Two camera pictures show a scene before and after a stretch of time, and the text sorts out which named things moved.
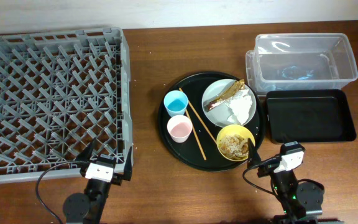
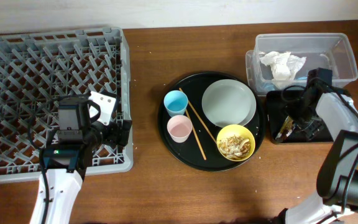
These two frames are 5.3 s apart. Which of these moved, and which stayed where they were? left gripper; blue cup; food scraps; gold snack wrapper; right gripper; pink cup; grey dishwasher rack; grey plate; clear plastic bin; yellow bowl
Moved: right gripper; gold snack wrapper; left gripper
Stayed: grey dishwasher rack; clear plastic bin; pink cup; food scraps; blue cup; grey plate; yellow bowl
